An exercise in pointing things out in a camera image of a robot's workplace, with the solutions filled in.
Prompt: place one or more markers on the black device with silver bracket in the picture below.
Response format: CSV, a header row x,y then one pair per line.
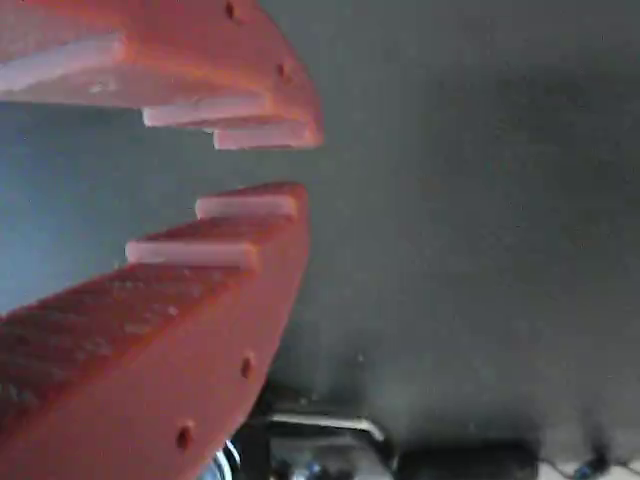
x,y
320,450

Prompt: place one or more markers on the reddish brown gripper right finger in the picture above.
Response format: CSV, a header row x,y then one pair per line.
x,y
200,55

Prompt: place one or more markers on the reddish brown gripper left finger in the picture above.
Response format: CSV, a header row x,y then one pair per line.
x,y
150,360

